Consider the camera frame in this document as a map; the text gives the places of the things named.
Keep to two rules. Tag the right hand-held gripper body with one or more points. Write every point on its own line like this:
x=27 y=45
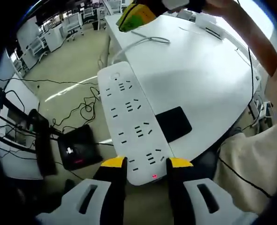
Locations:
x=178 y=4

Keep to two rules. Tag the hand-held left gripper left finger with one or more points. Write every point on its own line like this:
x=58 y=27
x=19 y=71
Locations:
x=82 y=206

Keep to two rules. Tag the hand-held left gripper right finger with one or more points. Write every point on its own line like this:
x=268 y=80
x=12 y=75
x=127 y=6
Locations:
x=199 y=206

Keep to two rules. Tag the white power strip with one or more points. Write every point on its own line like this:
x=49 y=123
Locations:
x=129 y=117

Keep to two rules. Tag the person's right hand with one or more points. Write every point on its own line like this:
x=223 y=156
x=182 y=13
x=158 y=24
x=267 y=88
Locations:
x=219 y=8

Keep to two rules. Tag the white printer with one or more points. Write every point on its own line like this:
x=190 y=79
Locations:
x=207 y=25

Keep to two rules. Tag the black floor equipment case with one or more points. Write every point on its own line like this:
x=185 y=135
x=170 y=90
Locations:
x=82 y=145

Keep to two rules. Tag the group of white office chairs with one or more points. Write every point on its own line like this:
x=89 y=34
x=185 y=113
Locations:
x=72 y=20

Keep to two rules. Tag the black tripod stand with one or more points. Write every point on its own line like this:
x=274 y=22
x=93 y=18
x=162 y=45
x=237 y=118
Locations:
x=42 y=145

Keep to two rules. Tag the white table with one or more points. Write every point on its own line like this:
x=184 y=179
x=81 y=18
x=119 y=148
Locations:
x=199 y=82

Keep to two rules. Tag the black rectangular pad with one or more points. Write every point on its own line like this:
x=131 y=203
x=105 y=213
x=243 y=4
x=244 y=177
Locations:
x=173 y=124

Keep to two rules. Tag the rolling whiteboard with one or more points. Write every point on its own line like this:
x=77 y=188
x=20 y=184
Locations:
x=27 y=30

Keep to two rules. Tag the white side desk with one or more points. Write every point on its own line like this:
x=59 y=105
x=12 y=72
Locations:
x=21 y=93

